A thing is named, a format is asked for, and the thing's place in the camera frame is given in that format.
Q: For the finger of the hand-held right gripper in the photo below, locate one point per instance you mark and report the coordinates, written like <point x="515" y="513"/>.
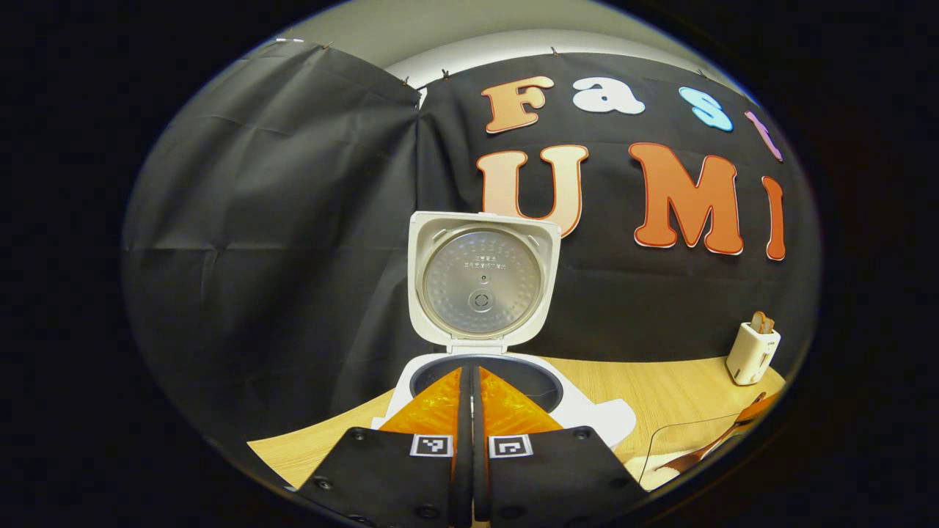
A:
<point x="763" y="409"/>

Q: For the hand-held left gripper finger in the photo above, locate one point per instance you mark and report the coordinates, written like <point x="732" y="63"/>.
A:
<point x="462" y="455"/>
<point x="478" y="455"/>

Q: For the white rice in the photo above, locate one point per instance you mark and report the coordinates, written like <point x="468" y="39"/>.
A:
<point x="664" y="478"/>

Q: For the white rice cooker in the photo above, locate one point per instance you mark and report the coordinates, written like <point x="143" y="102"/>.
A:
<point x="480" y="286"/>

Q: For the clear plastic rice box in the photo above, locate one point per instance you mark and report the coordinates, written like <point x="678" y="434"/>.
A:
<point x="682" y="436"/>

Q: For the white toaster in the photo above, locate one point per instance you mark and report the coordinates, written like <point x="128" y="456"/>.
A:
<point x="750" y="356"/>

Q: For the black backdrop cloth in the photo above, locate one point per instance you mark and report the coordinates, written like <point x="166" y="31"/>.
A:
<point x="279" y="235"/>

